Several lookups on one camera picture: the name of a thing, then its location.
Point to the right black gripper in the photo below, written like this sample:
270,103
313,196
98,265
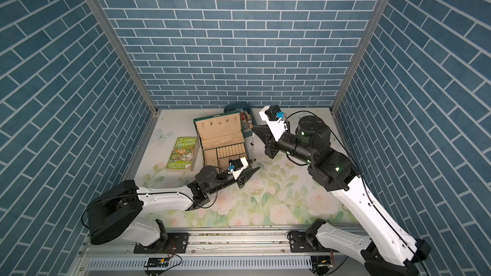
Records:
270,142

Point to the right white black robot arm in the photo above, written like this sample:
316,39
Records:
386,249

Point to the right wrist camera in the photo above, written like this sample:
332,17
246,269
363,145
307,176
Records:
276,121

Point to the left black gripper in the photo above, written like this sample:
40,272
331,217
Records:
245,177

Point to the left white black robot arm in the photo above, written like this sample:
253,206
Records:
121,212

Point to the green paperback book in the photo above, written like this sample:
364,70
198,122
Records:
183,155

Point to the left controller board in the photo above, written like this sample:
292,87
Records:
158,263

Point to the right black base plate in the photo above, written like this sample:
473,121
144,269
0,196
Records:
301,242

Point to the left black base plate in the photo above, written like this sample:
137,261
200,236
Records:
174,243

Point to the green jewelry box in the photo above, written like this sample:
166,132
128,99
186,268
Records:
221,139

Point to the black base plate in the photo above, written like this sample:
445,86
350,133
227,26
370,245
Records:
301,242
174,243

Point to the aluminium mounting rail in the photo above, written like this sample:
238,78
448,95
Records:
219,241

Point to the teal plastic bin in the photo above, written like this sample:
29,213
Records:
241,107

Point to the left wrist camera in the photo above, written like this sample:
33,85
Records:
237,166

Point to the floral table mat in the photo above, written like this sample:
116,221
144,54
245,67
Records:
280,193

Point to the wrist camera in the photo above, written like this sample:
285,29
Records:
276,121
237,166

